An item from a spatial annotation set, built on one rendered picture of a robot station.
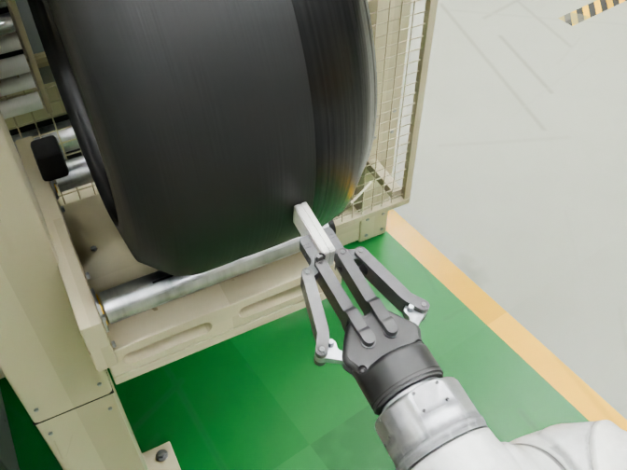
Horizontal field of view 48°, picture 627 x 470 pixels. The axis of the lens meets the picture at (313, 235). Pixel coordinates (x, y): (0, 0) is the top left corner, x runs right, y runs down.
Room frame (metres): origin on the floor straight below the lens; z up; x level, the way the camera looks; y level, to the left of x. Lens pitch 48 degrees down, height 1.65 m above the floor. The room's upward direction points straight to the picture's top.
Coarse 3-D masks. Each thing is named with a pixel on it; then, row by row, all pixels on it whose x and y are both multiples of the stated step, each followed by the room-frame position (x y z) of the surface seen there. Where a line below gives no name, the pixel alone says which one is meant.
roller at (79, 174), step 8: (72, 160) 0.82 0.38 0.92; (80, 160) 0.82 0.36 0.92; (72, 168) 0.80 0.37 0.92; (80, 168) 0.81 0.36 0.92; (88, 168) 0.81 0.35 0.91; (64, 176) 0.79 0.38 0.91; (72, 176) 0.79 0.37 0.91; (80, 176) 0.80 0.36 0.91; (88, 176) 0.80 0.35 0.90; (64, 184) 0.79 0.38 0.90; (72, 184) 0.79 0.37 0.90; (80, 184) 0.80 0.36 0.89
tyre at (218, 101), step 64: (64, 0) 0.55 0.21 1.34; (128, 0) 0.54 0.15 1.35; (192, 0) 0.55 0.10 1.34; (256, 0) 0.57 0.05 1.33; (320, 0) 0.59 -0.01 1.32; (64, 64) 0.86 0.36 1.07; (128, 64) 0.51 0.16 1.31; (192, 64) 0.52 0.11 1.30; (256, 64) 0.54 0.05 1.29; (320, 64) 0.56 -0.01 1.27; (128, 128) 0.49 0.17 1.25; (192, 128) 0.49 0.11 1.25; (256, 128) 0.52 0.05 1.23; (320, 128) 0.54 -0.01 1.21; (128, 192) 0.49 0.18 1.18; (192, 192) 0.48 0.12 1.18; (256, 192) 0.51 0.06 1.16; (320, 192) 0.54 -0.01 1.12; (192, 256) 0.49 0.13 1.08
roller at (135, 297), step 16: (256, 256) 0.63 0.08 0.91; (272, 256) 0.64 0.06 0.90; (160, 272) 0.59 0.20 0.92; (208, 272) 0.60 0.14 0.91; (224, 272) 0.61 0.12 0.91; (240, 272) 0.62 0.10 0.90; (112, 288) 0.57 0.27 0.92; (128, 288) 0.57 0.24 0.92; (144, 288) 0.57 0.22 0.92; (160, 288) 0.57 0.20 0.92; (176, 288) 0.58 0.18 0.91; (192, 288) 0.58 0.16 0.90; (112, 304) 0.54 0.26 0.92; (128, 304) 0.55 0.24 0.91; (144, 304) 0.55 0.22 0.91; (160, 304) 0.56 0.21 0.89; (112, 320) 0.53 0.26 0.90
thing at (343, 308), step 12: (324, 264) 0.46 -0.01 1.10; (324, 276) 0.44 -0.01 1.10; (324, 288) 0.44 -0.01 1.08; (336, 288) 0.43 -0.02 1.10; (336, 300) 0.42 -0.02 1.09; (348, 300) 0.42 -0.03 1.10; (336, 312) 0.42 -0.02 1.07; (348, 312) 0.40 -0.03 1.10; (360, 324) 0.39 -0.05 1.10; (360, 336) 0.38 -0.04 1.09; (372, 336) 0.38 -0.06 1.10
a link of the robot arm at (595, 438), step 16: (544, 432) 0.31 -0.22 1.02; (560, 432) 0.31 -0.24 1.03; (576, 432) 0.31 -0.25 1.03; (592, 432) 0.30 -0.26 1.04; (608, 432) 0.30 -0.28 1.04; (624, 432) 0.31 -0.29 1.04; (544, 448) 0.29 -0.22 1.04; (560, 448) 0.29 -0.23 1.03; (576, 448) 0.29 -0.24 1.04; (592, 448) 0.29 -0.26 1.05; (608, 448) 0.29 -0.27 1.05; (624, 448) 0.29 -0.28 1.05; (576, 464) 0.27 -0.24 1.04; (592, 464) 0.27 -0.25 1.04; (608, 464) 0.27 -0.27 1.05; (624, 464) 0.27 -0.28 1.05
